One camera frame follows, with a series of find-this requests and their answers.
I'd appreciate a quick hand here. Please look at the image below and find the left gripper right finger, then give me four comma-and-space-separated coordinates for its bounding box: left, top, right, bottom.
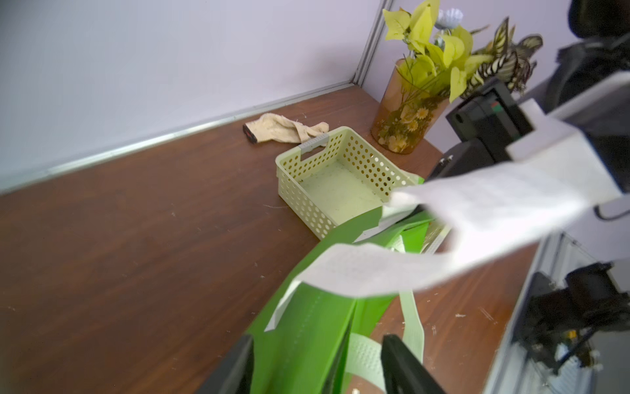
381, 334, 446, 394

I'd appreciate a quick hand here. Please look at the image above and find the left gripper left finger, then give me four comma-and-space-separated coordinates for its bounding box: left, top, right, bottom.
196, 334, 254, 394

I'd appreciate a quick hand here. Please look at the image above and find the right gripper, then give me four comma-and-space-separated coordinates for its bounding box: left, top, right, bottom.
428, 78, 533, 180

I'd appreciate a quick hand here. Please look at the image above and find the green insulated delivery bag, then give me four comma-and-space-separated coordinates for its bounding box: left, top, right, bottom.
245, 132, 623, 394

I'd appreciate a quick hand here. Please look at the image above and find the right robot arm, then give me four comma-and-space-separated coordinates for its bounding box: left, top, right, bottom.
429, 1, 629, 179

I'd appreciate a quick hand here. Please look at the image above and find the potted plant in amber vase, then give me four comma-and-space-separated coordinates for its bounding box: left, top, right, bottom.
371, 1, 543, 154

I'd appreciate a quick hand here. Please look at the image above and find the right controller board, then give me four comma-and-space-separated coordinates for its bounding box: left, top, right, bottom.
513, 262, 629, 375

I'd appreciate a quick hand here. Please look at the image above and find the pale green plastic basket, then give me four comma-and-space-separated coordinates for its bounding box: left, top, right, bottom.
275, 126, 423, 240

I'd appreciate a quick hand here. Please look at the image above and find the beige knitted glove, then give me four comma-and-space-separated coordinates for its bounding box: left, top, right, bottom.
243, 113, 330, 144

